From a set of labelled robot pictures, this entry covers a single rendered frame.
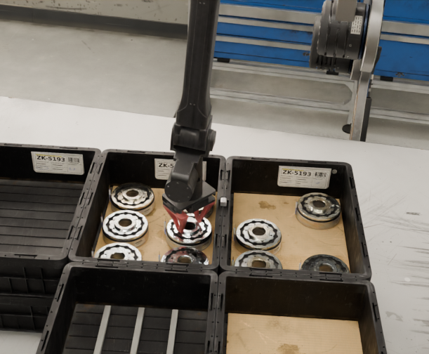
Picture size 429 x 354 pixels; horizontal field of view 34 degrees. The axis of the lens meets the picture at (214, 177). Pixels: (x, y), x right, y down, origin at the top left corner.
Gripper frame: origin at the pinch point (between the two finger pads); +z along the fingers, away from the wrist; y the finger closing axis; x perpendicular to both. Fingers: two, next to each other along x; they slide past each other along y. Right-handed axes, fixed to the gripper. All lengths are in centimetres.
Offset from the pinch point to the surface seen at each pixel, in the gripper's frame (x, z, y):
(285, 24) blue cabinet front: 116, 42, 152
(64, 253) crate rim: 3.1, -6.8, -29.1
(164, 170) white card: 18.3, -0.7, 7.1
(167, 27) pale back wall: 229, 92, 167
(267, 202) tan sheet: -1.8, 5.1, 23.2
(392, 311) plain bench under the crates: -38, 17, 29
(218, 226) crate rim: -9.6, -6.0, 0.2
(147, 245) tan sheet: 3.8, 4.0, -8.8
